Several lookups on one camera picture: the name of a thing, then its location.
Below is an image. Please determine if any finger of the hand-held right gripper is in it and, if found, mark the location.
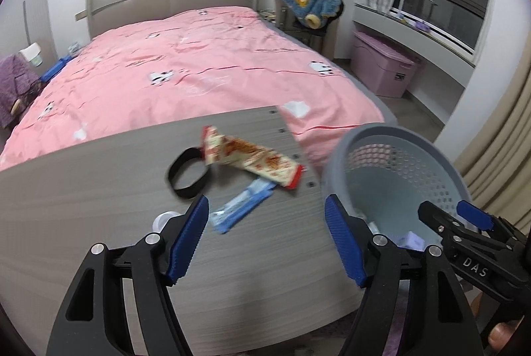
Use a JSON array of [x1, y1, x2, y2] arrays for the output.
[[456, 199, 520, 246], [417, 200, 466, 243]]

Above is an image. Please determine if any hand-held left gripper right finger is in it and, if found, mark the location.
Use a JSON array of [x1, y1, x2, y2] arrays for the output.
[[324, 194, 487, 356]]

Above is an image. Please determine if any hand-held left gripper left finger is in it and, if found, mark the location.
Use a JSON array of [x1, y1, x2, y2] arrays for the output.
[[45, 194, 210, 356]]

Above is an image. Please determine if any white bottle cap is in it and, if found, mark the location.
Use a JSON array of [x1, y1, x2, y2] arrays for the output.
[[152, 211, 182, 231]]

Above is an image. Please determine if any blue white small wrapper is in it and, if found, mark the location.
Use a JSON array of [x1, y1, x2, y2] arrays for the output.
[[208, 178, 276, 235]]

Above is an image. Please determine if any grey perforated plastic basket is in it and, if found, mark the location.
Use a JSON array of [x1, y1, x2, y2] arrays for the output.
[[321, 123, 474, 258]]

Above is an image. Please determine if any red white snack wrapper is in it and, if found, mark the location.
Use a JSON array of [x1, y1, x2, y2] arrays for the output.
[[201, 125, 307, 191]]

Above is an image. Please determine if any person's right hand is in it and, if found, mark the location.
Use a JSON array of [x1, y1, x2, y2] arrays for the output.
[[471, 292, 524, 356]]

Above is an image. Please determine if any black elastic band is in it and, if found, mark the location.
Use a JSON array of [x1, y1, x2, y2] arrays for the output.
[[167, 147, 213, 200]]

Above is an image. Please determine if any beige striped curtain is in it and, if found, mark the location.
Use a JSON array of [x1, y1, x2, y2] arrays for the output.
[[451, 65, 531, 225]]

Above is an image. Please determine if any pink plastic storage box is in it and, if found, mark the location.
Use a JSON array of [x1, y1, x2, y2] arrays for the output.
[[350, 30, 420, 99]]

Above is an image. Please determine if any bed with pink duvet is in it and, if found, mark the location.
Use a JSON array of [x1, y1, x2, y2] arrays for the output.
[[0, 5, 385, 171]]

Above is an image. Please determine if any blue flat box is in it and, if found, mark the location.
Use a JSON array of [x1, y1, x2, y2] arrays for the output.
[[39, 56, 72, 83]]

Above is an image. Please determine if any white thin rod stand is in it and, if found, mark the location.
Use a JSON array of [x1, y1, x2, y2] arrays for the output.
[[397, 0, 439, 24]]

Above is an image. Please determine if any purple fluffy robe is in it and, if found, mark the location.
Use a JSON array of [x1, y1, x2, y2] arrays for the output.
[[0, 53, 41, 129]]

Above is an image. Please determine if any white bedside device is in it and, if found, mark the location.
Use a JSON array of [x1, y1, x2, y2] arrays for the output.
[[20, 42, 44, 67]]

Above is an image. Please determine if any blue fleece jacket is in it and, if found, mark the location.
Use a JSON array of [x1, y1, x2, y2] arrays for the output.
[[279, 0, 346, 30]]

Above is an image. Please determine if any grey chair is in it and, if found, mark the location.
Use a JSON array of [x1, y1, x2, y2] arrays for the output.
[[273, 0, 346, 50]]

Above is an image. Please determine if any white wardrobe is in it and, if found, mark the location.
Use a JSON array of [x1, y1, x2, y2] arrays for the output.
[[0, 0, 51, 64]]

